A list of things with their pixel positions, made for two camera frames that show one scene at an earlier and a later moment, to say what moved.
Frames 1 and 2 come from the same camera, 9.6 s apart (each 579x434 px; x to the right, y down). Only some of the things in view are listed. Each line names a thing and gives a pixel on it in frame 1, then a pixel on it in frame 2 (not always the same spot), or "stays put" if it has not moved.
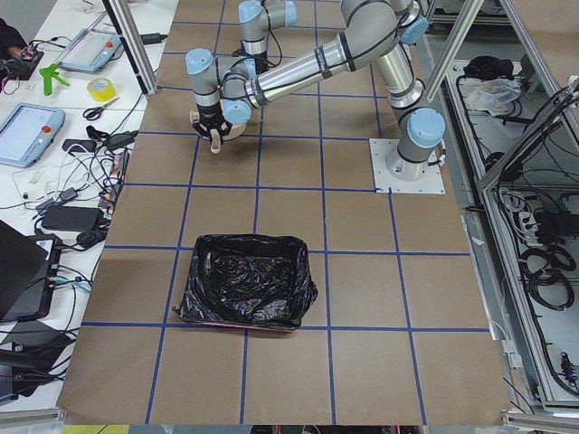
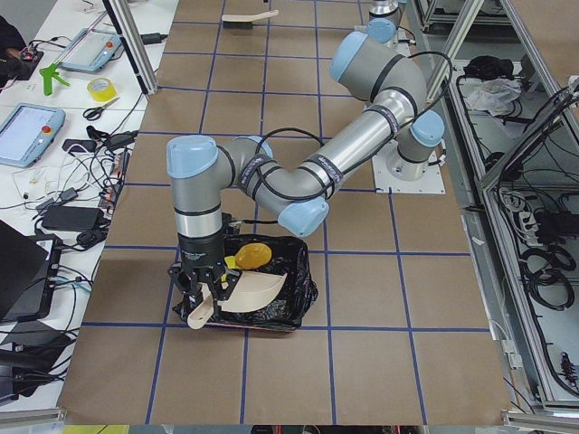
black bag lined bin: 250,280 stays put
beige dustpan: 236,130 -> 252,288
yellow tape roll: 101,89 stays put
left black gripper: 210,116 -> 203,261
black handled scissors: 94,113 stays put
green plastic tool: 49,73 stays put
